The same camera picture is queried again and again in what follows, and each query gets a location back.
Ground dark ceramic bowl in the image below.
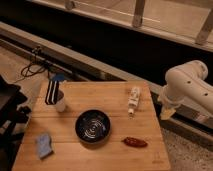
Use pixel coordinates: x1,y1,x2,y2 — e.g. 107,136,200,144
75,109,111,144

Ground black cable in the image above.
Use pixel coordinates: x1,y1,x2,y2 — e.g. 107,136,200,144
14,46,51,83

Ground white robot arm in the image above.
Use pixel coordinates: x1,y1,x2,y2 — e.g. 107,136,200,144
158,60,213,120

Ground white plastic bottle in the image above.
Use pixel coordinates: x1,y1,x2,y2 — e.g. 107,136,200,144
128,87,140,117

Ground blue sponge cloth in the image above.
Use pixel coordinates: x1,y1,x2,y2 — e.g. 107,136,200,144
36,133,53,159

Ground black chair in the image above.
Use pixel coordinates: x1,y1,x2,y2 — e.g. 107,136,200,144
0,75,31,171

